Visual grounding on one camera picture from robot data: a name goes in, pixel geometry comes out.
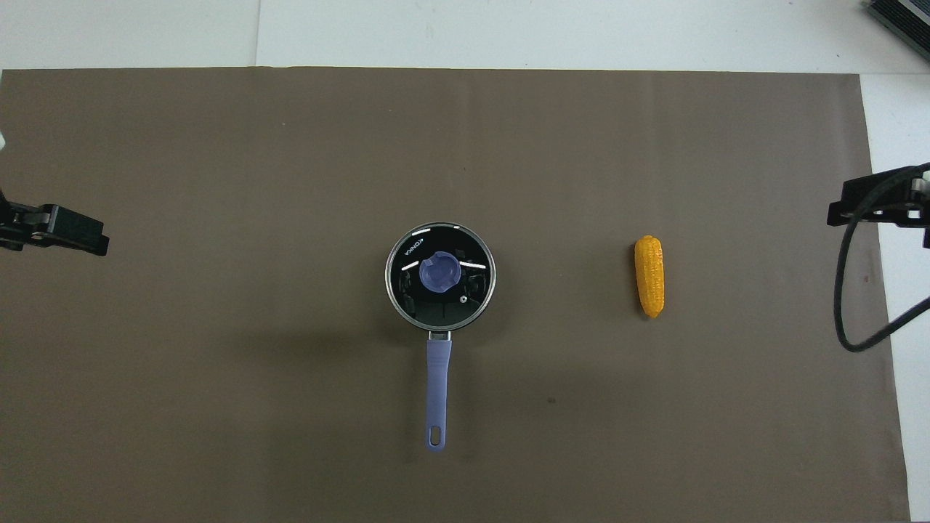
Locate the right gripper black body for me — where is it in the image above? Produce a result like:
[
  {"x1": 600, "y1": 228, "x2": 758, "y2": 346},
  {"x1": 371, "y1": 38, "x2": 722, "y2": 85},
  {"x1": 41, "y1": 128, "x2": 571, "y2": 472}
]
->
[{"x1": 905, "y1": 163, "x2": 930, "y2": 249}]

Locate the yellow toy corn cob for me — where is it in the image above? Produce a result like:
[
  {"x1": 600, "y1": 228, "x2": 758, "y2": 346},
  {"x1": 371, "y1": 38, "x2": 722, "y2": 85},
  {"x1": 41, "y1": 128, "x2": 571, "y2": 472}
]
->
[{"x1": 634, "y1": 235, "x2": 666, "y2": 319}]

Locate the brown table mat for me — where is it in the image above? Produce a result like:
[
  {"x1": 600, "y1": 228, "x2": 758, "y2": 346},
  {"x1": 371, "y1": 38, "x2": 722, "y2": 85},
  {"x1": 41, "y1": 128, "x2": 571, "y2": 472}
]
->
[{"x1": 0, "y1": 67, "x2": 910, "y2": 523}]

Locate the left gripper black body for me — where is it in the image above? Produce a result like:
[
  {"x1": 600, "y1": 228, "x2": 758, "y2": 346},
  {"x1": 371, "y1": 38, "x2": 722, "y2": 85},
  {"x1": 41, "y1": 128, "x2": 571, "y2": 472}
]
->
[{"x1": 0, "y1": 190, "x2": 56, "y2": 252}]

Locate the dark grey ridged device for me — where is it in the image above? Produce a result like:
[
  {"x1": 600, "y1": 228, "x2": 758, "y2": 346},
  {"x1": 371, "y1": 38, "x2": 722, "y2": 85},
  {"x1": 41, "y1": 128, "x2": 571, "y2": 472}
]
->
[{"x1": 863, "y1": 0, "x2": 930, "y2": 41}]

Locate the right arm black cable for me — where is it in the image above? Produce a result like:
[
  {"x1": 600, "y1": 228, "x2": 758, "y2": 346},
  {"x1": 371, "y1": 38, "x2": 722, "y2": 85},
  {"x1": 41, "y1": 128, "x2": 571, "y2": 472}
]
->
[{"x1": 834, "y1": 166, "x2": 930, "y2": 354}]

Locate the glass lid with purple knob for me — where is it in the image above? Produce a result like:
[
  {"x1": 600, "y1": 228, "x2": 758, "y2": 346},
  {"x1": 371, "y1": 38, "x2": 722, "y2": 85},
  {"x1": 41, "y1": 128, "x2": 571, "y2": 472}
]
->
[{"x1": 387, "y1": 224, "x2": 495, "y2": 328}]

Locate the steel pot with purple handle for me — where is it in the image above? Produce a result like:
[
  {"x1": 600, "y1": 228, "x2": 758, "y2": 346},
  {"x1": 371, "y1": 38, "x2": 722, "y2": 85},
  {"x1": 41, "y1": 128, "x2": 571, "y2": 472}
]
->
[{"x1": 384, "y1": 222, "x2": 497, "y2": 453}]

